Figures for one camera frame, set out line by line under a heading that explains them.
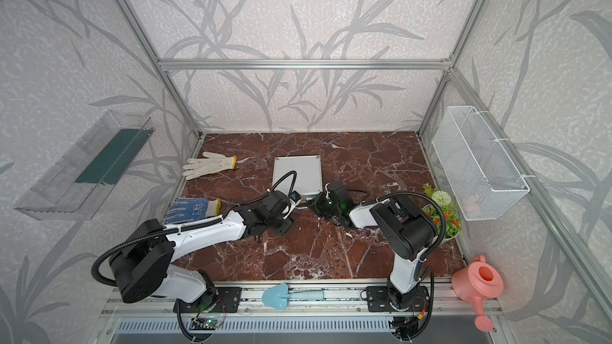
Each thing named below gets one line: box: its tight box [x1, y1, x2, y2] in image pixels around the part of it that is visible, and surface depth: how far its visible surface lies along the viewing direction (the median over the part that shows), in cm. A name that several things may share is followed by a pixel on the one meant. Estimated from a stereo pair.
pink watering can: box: [451, 254, 505, 333], surface depth 69 cm
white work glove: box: [181, 151, 238, 181], surface depth 110 cm
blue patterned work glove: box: [164, 197, 221, 225], surface depth 96 cm
